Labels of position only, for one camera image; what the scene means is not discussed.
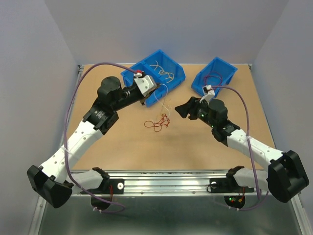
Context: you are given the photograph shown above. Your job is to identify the large divided blue bin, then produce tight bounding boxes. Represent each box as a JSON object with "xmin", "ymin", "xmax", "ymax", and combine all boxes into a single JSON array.
[{"xmin": 131, "ymin": 49, "xmax": 186, "ymax": 107}]

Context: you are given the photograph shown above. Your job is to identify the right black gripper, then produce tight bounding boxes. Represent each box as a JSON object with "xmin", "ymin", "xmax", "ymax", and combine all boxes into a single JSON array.
[{"xmin": 174, "ymin": 97, "xmax": 216, "ymax": 128}]

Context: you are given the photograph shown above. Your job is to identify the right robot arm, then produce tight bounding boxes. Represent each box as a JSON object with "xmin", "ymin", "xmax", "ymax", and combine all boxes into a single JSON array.
[{"xmin": 175, "ymin": 97, "xmax": 310, "ymax": 203}]

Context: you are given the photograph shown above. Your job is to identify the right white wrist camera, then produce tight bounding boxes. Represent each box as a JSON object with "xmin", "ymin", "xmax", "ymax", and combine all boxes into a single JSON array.
[{"xmin": 200, "ymin": 85, "xmax": 215, "ymax": 104}]

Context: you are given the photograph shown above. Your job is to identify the aluminium side rail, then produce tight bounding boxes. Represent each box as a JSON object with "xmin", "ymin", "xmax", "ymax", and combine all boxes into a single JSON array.
[
  {"xmin": 248, "ymin": 64, "xmax": 312, "ymax": 235},
  {"xmin": 28, "ymin": 65, "xmax": 85, "ymax": 235}
]

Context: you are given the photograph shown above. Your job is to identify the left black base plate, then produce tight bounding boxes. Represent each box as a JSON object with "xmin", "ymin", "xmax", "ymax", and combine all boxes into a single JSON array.
[{"xmin": 88, "ymin": 178, "xmax": 125, "ymax": 195}]

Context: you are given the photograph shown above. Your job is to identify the white wires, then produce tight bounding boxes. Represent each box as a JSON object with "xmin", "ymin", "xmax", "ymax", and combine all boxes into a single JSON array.
[{"xmin": 153, "ymin": 83, "xmax": 172, "ymax": 120}]

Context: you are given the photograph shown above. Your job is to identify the left aluminium side rail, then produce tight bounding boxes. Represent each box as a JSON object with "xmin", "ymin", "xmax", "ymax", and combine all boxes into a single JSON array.
[{"xmin": 28, "ymin": 65, "xmax": 85, "ymax": 235}]

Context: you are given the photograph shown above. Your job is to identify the small blue bin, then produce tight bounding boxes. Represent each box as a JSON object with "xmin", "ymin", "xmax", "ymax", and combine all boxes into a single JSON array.
[{"xmin": 191, "ymin": 57, "xmax": 238, "ymax": 96}]

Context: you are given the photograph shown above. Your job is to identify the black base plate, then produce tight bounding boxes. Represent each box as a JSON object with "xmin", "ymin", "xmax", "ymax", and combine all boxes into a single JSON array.
[
  {"xmin": 88, "ymin": 178, "xmax": 125, "ymax": 195},
  {"xmin": 208, "ymin": 178, "xmax": 254, "ymax": 193}
]

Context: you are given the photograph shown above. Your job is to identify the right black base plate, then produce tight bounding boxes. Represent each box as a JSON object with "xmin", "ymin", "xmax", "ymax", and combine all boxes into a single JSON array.
[{"xmin": 208, "ymin": 178, "xmax": 254, "ymax": 193}]

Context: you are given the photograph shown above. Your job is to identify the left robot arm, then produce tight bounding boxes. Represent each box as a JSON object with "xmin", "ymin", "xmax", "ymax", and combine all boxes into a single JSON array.
[{"xmin": 27, "ymin": 75, "xmax": 160, "ymax": 208}]

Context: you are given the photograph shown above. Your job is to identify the aluminium mounting rail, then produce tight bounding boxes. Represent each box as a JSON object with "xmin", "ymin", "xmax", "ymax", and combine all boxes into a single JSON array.
[{"xmin": 40, "ymin": 170, "xmax": 301, "ymax": 197}]

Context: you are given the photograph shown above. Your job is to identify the right aluminium side rail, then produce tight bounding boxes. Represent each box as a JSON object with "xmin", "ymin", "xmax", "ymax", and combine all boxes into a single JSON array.
[{"xmin": 248, "ymin": 64, "xmax": 312, "ymax": 235}]

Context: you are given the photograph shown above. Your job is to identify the yellow wires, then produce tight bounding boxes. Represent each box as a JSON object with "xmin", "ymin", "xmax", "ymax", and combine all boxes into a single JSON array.
[{"xmin": 149, "ymin": 60, "xmax": 176, "ymax": 84}]

